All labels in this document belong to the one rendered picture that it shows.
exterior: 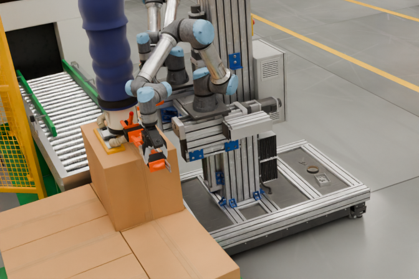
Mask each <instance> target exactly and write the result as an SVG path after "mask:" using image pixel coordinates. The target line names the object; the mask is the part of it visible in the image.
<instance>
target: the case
mask: <svg viewBox="0 0 419 279"><path fill-rule="evenodd" d="M155 126H156V125H155ZM98 127H99V126H98V124H97V122H93V123H88V124H85V125H81V126H80V129H81V132H82V137H83V141H84V146H85V152H86V155H87V161H88V164H89V170H90V175H91V179H92V182H93V184H94V186H95V188H96V191H97V193H98V195H99V197H100V199H101V201H102V203H103V205H104V207H105V210H106V211H107V214H108V216H109V217H110V220H111V222H112V224H113V226H114V228H115V230H116V232H118V231H120V230H123V229H127V228H129V227H133V226H135V225H138V224H142V223H144V222H148V221H151V220H154V219H157V218H160V217H163V216H166V215H169V214H172V213H175V212H178V211H181V210H184V205H183V196H182V190H181V181H180V172H179V166H178V157H177V152H176V148H175V147H174V145H173V144H172V143H171V142H170V141H169V139H168V138H167V137H166V136H165V135H164V134H163V133H162V132H161V130H160V129H159V128H158V127H157V126H156V128H157V130H158V131H159V134H161V136H162V137H163V138H164V140H165V141H166V145H167V151H168V156H167V159H166V160H167V162H168V163H169V164H170V167H171V173H170V172H169V170H167V168H165V169H161V170H158V171H155V172H152V173H151V172H150V169H149V168H148V166H147V165H145V162H144V160H143V158H142V156H141V154H140V152H139V148H138V147H136V146H135V145H134V142H132V143H130V142H126V143H123V145H124V147H125V151H121V152H117V153H113V154H110V155H108V154H107V153H106V151H105V150H104V148H103V146H102V144H101V143H100V141H99V139H98V138H97V136H96V134H95V132H94V128H98Z"/></svg>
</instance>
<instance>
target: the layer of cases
mask: <svg viewBox="0 0 419 279"><path fill-rule="evenodd" d="M0 250H1V255H2V259H3V262H4V266H5V269H6V273H7V278H8V279H241V278H240V269H239V267H238V266H237V264H236V263H235V262H234V261H233V260H232V259H231V257H230V256H229V255H228V254H227V253H226V252H225V251H224V250H223V249H222V248H221V246H220V245H219V244H218V243H217V242H216V241H215V239H214V238H212V236H210V234H209V233H208V232H207V231H206V230H205V228H204V227H203V226H202V225H201V224H200V223H199V222H198V221H197V220H196V219H195V218H194V216H193V215H192V214H191V213H190V212H189V210H188V209H187V208H186V207H185V206H184V210H181V211H178V212H175V213H172V214H169V215H166V216H163V217H160V218H157V219H154V220H151V221H148V222H144V223H142V224H138V225H135V226H133V227H129V228H127V229H123V230H120V231H118V232H116V230H115V228H114V226H113V224H112V222H111V220H110V217H109V216H108V214H107V211H106V210H105V207H104V205H103V203H102V201H101V199H100V197H99V195H98V193H97V191H96V188H95V186H94V184H93V183H90V184H86V185H84V186H80V187H77V188H75V189H71V190H68V191H65V192H61V193H59V194H56V195H53V196H50V197H46V198H43V199H40V200H38V201H34V202H31V203H28V204H25V205H23V206H19V207H15V208H13V209H9V210H6V211H4V212H0Z"/></svg>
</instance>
